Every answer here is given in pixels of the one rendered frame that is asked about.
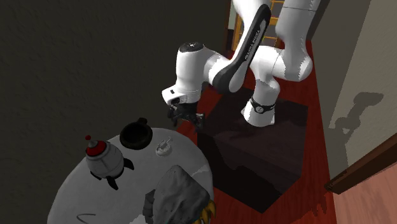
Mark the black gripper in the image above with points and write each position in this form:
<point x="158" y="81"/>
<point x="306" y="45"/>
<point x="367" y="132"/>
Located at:
<point x="186" y="111"/>

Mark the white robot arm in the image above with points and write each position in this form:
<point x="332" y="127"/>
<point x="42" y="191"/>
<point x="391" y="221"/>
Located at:
<point x="288" y="46"/>

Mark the black round pot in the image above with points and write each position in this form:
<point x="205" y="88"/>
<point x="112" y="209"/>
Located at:
<point x="136" y="136"/>

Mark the round white table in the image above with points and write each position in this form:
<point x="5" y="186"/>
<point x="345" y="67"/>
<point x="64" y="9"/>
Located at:
<point x="136" y="173"/>

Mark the dark robot stand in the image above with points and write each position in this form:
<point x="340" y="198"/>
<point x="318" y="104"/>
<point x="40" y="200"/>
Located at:
<point x="257" y="155"/>

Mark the grey toy rocket red tip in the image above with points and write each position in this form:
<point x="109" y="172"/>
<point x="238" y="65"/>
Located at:
<point x="104" y="159"/>

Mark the yellow wooden ladder shelf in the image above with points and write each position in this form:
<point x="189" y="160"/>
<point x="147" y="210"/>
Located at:
<point x="237" y="31"/>

